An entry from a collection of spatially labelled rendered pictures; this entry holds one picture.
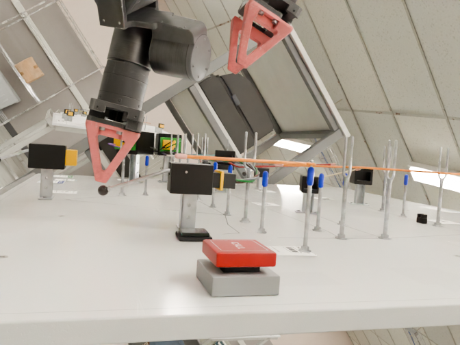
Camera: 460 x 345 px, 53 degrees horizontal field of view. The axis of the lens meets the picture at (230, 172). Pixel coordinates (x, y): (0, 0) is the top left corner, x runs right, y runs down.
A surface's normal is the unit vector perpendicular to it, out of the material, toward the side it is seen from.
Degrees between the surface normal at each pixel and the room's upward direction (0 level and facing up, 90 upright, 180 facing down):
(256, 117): 90
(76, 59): 90
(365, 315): 90
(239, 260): 90
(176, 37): 139
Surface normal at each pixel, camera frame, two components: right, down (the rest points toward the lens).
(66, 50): 0.34, 0.17
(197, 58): 0.92, 0.23
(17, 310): 0.07, -1.00
